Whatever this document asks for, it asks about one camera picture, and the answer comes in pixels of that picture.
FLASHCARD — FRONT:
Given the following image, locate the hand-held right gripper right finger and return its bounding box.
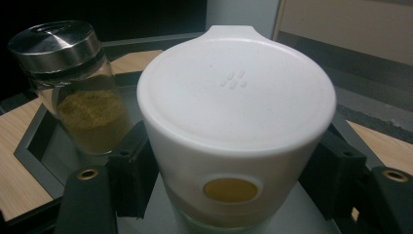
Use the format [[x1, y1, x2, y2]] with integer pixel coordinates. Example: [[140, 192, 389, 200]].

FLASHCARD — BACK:
[[297, 122, 413, 234]]

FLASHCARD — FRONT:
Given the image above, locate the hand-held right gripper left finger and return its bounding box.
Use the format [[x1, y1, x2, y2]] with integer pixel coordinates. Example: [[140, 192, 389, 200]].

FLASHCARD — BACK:
[[54, 119, 161, 234]]

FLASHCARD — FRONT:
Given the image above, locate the black corner shelf rack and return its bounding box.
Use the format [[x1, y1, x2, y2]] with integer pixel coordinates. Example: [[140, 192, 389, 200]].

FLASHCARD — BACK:
[[0, 31, 388, 234]]

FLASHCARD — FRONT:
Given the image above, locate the glass spice jar metal lid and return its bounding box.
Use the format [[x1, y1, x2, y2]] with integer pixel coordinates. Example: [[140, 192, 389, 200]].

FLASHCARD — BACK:
[[7, 19, 134, 156]]

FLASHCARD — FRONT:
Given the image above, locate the white seasoning container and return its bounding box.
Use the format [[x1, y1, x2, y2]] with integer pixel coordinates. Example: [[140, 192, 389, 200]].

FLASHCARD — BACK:
[[135, 24, 338, 234]]

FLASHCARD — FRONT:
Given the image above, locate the beige wooden desk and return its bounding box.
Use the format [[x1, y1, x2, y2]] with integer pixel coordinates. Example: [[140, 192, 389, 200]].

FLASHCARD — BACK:
[[272, 0, 413, 66]]

